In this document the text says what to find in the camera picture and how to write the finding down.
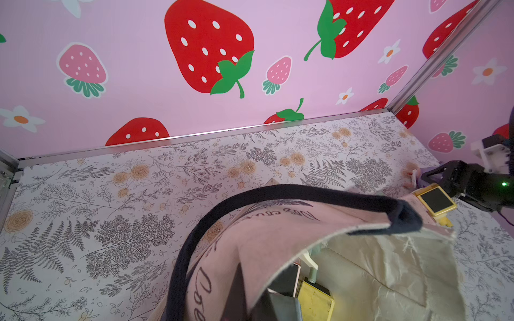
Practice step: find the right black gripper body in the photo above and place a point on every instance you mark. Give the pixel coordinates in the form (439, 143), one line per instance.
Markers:
(487, 186)

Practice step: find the yellow pencil sharpener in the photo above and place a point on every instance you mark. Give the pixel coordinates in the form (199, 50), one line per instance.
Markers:
(316, 305)
(437, 202)

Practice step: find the cream canvas tote bag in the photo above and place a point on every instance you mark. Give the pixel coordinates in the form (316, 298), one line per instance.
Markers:
(380, 258)

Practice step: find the dark grey pencil sharpener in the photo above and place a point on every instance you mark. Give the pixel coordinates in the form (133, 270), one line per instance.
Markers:
(276, 307)

